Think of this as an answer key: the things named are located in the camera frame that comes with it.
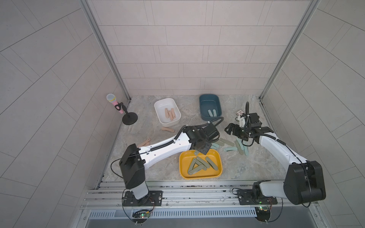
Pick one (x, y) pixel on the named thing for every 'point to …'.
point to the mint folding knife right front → (230, 148)
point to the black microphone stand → (129, 118)
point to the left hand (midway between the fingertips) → (205, 146)
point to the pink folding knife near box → (166, 128)
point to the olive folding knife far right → (241, 151)
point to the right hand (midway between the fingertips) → (230, 130)
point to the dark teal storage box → (210, 106)
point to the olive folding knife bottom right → (226, 142)
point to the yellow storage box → (186, 158)
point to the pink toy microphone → (111, 98)
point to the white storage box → (168, 103)
